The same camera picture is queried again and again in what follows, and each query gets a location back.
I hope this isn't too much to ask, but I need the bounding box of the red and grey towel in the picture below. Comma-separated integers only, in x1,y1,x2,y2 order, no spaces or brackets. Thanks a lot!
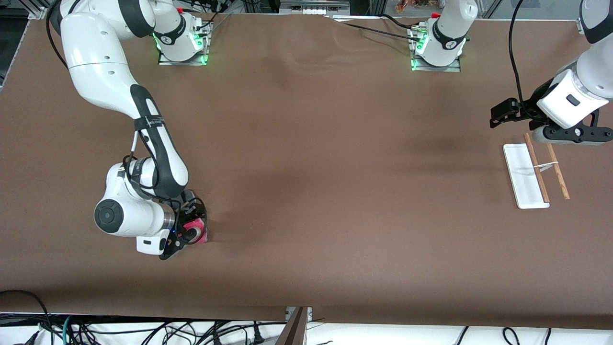
183,217,209,244

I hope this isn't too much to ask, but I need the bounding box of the white rectangular tray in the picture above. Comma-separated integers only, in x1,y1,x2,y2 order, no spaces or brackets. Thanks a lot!
502,132,571,210

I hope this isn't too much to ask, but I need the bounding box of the brown table cover sheet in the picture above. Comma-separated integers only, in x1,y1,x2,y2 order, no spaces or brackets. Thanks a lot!
0,12,613,331

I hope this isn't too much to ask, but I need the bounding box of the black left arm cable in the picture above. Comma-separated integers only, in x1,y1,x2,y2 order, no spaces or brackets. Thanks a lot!
509,0,544,120

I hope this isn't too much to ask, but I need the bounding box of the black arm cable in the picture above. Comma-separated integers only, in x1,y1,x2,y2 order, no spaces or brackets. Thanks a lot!
509,0,544,120
45,0,163,192

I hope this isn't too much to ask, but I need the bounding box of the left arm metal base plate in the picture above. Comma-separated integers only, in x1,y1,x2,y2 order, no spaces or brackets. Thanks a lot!
411,24,463,72

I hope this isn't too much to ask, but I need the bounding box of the tangled black cable bundle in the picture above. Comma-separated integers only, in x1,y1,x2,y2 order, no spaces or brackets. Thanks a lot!
29,319,288,345

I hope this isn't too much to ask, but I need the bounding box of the brown wooden post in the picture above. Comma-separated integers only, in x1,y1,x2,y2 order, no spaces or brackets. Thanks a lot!
275,307,309,345

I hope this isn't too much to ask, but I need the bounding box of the short black base cable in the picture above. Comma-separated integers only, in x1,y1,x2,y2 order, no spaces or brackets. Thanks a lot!
381,13,422,32

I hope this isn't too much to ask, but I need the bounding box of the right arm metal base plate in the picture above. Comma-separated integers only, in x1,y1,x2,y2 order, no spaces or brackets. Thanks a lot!
158,22,211,66

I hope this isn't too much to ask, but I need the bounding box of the long black table cable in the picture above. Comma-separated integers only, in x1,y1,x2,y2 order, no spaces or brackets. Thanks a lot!
325,14,424,44

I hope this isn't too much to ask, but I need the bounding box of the black looped floor cable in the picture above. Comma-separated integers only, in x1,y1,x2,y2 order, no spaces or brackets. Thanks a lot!
0,290,53,345

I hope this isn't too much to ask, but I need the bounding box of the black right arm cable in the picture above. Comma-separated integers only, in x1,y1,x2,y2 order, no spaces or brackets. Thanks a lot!
45,0,163,192

